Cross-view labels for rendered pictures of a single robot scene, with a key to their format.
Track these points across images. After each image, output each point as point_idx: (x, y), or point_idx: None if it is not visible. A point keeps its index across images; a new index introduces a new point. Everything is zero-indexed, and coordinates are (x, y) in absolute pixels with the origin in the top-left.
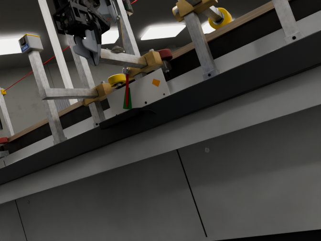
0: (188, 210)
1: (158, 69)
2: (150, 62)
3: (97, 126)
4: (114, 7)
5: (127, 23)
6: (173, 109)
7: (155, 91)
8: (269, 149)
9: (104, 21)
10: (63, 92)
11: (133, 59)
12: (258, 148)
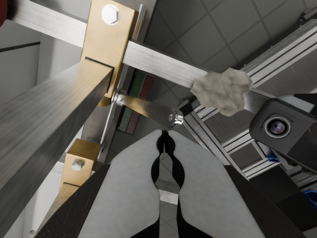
0: None
1: (140, 11)
2: (134, 27)
3: (110, 146)
4: (141, 173)
5: (30, 109)
6: (154, 12)
7: (136, 36)
8: None
9: (299, 108)
10: (172, 187)
11: (181, 60)
12: None
